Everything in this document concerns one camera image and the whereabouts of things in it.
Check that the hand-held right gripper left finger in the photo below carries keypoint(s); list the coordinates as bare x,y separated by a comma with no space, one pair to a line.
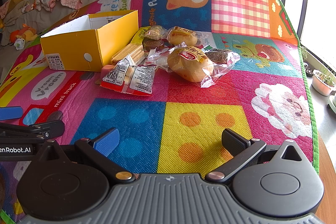
107,142

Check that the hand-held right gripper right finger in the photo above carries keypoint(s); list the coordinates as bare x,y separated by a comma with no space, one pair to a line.
233,142

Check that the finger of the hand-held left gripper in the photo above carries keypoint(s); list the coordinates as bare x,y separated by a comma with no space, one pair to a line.
10,113
52,127

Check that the yellow cardboard box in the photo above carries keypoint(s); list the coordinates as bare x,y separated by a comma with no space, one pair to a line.
73,48

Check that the dark snack packet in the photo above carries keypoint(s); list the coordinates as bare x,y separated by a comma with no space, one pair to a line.
221,55

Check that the bread bun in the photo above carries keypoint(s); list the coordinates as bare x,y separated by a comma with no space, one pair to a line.
190,64
182,36

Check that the clear biscuit packet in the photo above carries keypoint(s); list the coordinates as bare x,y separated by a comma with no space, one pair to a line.
130,54

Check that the round brown snack packet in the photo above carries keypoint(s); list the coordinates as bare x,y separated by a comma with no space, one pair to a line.
152,45

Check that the yellow snack packet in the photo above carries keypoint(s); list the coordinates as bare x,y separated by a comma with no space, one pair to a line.
139,36

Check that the puffed rice snack packet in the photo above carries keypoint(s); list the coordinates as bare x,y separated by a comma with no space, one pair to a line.
155,32

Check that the colourful cartoon play mat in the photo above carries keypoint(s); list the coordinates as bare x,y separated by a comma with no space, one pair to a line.
204,113

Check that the white green toy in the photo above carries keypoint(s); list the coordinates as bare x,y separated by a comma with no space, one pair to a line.
19,43

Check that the orange plush toy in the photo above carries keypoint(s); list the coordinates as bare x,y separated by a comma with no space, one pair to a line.
25,33

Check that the beige cloth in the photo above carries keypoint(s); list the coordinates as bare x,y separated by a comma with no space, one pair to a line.
18,14

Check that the wooden table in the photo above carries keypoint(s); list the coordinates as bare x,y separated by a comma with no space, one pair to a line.
326,182

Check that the small dark plant pots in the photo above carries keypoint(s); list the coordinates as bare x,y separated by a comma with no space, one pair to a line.
307,66

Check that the pink cloth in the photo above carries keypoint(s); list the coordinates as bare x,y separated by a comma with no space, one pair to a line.
13,1

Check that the floral baby clothes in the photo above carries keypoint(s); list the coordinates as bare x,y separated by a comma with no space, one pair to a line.
46,1

